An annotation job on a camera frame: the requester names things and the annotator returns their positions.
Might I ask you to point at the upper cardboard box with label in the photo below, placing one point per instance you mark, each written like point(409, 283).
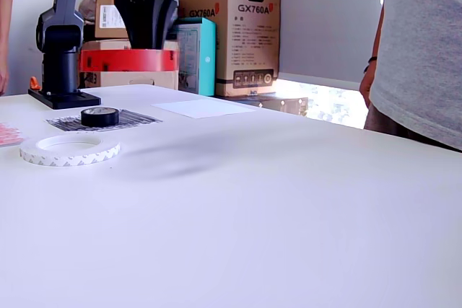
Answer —
point(108, 16)

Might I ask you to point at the orange clamp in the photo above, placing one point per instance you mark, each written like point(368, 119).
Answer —
point(34, 82)

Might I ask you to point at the black wrist band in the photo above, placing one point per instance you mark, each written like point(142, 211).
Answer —
point(371, 59)

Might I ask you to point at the bystander hand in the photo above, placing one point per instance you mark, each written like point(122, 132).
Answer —
point(3, 82)

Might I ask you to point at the white tape roll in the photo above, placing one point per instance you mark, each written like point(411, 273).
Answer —
point(68, 159)

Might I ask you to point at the blank white paper sheet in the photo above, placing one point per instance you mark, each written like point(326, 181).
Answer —
point(204, 107)

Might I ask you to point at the person in grey shirt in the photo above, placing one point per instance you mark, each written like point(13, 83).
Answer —
point(422, 52)

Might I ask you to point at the bystander bare forearm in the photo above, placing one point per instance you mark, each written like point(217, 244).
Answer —
point(4, 16)

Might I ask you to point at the black tape roll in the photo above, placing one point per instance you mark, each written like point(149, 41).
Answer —
point(100, 117)

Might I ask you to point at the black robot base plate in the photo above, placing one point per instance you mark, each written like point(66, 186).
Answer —
point(72, 100)

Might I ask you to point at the teal box with photo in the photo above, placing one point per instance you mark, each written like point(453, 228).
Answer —
point(202, 55)

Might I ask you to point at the Huntkey cardboard box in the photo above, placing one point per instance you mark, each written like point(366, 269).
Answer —
point(119, 79)

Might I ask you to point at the person's right hand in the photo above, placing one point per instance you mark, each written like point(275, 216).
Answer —
point(365, 86)

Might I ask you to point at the large GX760A cardboard box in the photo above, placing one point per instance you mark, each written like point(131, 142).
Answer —
point(252, 34)

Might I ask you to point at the red scribbled paper sheet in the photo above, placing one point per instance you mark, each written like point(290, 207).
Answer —
point(9, 135)

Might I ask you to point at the red tape roll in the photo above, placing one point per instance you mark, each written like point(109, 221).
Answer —
point(108, 61)

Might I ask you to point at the person's right forearm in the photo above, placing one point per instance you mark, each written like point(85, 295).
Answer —
point(377, 34)

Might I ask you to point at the black scribbled paper sheet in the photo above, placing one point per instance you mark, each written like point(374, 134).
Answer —
point(137, 120)

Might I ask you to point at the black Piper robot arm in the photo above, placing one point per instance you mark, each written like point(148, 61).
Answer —
point(61, 52)

